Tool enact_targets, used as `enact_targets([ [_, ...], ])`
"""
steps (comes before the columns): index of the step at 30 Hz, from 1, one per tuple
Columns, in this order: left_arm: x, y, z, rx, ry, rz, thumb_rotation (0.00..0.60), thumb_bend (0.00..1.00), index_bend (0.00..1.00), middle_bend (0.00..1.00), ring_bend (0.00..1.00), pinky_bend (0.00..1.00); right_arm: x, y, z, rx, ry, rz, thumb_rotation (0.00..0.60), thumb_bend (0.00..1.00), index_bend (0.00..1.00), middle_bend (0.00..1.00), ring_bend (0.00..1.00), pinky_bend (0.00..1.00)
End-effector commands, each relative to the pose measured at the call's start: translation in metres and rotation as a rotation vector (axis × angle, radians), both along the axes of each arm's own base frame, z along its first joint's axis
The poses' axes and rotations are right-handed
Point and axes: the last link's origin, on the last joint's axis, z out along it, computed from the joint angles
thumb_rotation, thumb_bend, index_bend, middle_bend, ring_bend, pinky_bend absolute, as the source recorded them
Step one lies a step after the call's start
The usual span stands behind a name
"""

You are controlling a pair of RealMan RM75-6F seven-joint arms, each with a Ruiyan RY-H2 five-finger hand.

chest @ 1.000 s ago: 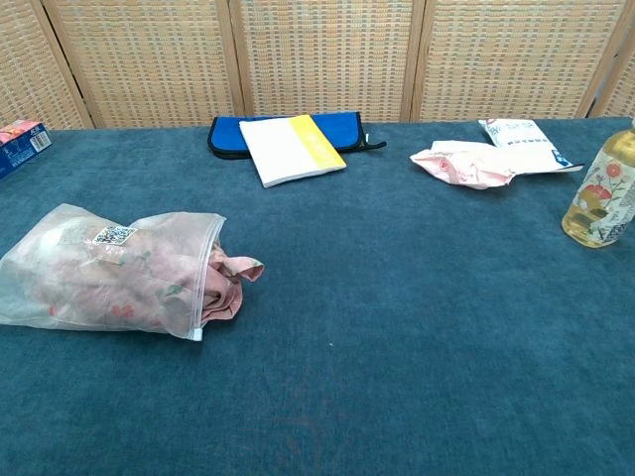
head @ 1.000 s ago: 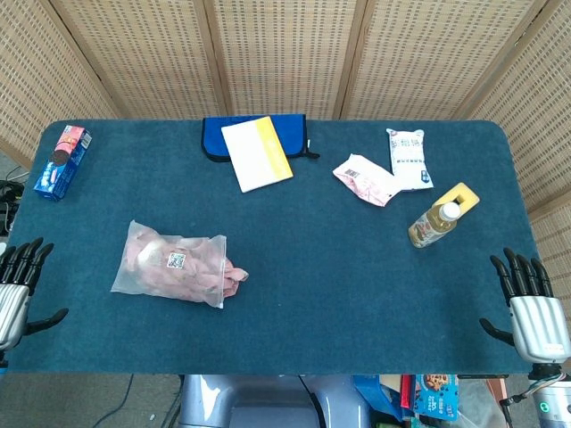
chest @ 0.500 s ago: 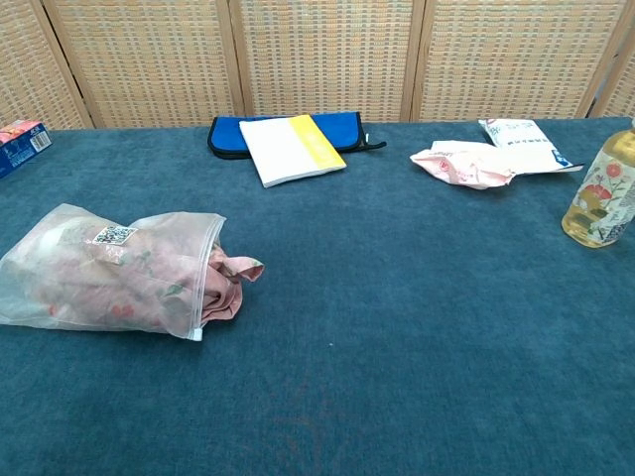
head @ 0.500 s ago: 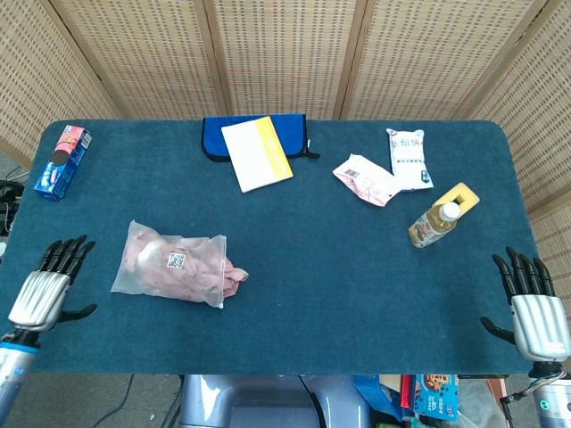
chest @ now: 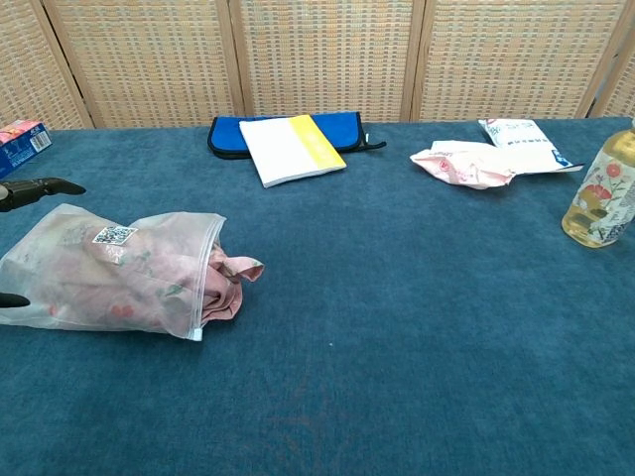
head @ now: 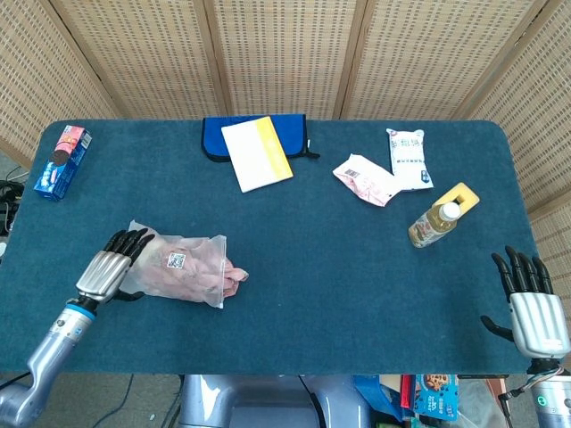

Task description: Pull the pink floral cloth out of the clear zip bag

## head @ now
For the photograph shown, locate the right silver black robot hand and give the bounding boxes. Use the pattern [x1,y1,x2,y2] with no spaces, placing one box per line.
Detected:
[479,244,571,360]

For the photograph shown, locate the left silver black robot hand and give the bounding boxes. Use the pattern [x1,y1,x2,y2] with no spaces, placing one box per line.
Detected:
[74,227,156,307]

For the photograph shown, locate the transparent plastic zip bag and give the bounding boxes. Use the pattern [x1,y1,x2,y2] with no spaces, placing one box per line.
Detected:
[119,219,228,309]

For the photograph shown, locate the pink floral clothes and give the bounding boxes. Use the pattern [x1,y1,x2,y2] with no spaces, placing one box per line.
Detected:
[133,235,250,304]

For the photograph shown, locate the blue pink cookie box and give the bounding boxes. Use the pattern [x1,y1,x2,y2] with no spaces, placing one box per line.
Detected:
[33,124,93,202]

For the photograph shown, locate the blue biscuit box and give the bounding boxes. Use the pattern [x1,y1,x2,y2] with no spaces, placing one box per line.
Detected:
[414,373,459,423]

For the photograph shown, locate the yellow tea bottle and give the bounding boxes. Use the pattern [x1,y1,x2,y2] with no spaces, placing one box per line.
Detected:
[408,201,461,249]

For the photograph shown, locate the yellow sponge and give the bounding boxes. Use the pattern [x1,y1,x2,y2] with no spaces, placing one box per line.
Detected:
[431,181,481,218]

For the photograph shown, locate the white yellow booklet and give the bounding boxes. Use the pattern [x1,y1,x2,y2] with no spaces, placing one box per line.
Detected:
[220,116,294,193]

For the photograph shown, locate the blue felt table cover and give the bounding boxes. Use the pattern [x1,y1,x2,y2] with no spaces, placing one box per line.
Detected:
[0,118,546,376]

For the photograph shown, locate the silver robot torso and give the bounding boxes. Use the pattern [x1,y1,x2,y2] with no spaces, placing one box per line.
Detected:
[178,374,371,428]

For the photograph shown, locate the white snack packet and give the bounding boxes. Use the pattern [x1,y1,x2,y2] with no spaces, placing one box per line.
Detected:
[385,128,434,192]

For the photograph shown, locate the pink snack packet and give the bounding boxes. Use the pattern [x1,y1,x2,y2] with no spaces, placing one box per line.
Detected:
[332,153,401,208]

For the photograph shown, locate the woven bamboo folding screen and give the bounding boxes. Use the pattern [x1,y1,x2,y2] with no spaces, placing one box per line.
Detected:
[0,0,571,291]

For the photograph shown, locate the black cable bundle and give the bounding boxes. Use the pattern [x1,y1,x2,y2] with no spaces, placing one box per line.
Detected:
[0,167,26,237]

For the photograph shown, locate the black floor cable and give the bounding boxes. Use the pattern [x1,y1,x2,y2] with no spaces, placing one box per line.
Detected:
[91,374,135,428]

